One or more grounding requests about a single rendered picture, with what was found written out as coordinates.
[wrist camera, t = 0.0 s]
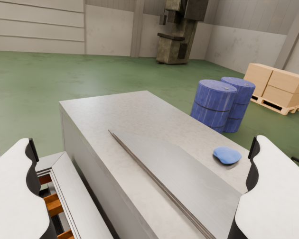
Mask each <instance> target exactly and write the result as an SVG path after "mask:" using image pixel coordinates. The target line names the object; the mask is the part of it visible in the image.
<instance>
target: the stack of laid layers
mask: <svg viewBox="0 0 299 239"><path fill-rule="evenodd" d="M36 173H37V176H38V178H41V177H45V176H48V175H50V177H51V180H52V182H53V185H54V188H55V190H56V193H57V196H58V198H59V200H60V203H61V205H62V208H63V211H64V213H65V216H66V219H67V221H68V224H69V226H70V229H71V231H72V234H73V237H74V239H81V237H80V235H79V232H78V230H77V228H76V225H75V222H74V220H73V218H72V215H71V213H70V210H69V208H68V206H67V204H66V201H65V199H64V196H63V194H62V191H61V189H60V187H59V184H58V182H57V179H56V177H55V174H54V172H53V170H52V168H51V167H50V168H47V169H44V170H41V171H37V172H36Z"/></svg>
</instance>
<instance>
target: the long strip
mask: <svg viewBox="0 0 299 239"><path fill-rule="evenodd" d="M52 170H53V172H54V174H55V177H56V179H57V182H58V184H59V187H60V189H61V191H62V194H63V196H64V199H65V201H66V204H67V206H68V208H69V210H70V213H71V215H72V218H73V220H74V222H75V225H76V228H77V230H78V232H79V235H80V237H81V239H114V238H113V236H112V235H111V233H110V231H109V229H108V227H107V226H106V224H105V222H104V220H103V218H102V216H101V215H100V213H99V211H98V209H97V207H96V206H95V204H94V202H93V200H92V198H91V196H90V195H89V192H88V191H87V189H86V187H85V185H84V183H83V181H82V180H81V178H80V176H79V174H78V172H77V171H76V169H75V167H74V165H73V163H72V161H71V160H70V158H69V156H68V154H67V152H66V151H65V152H64V153H63V154H62V155H61V157H60V158H59V159H58V160H57V161H56V162H55V163H54V165H53V166H52Z"/></svg>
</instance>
